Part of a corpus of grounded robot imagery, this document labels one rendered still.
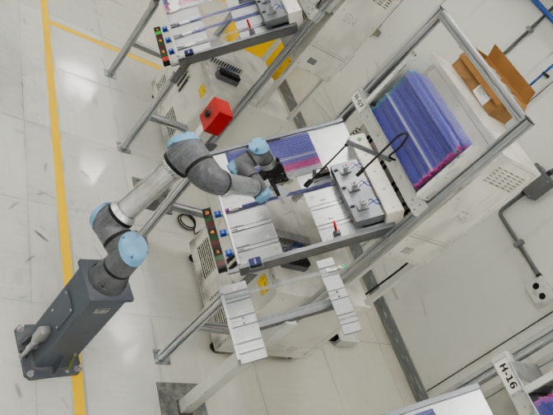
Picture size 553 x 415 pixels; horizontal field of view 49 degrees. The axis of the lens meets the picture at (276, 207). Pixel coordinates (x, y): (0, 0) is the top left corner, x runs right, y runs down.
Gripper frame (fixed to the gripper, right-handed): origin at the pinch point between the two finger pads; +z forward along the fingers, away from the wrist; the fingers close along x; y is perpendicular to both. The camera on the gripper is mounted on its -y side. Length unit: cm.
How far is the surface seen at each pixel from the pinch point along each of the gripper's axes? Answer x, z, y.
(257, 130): 113, 76, -6
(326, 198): -7.1, 9.8, 18.9
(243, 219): -6.5, -0.1, -19.3
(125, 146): 109, 37, -83
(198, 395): -62, 33, -69
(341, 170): 0.7, 5.7, 30.1
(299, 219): 21, 57, 0
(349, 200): -16.1, 5.9, 27.8
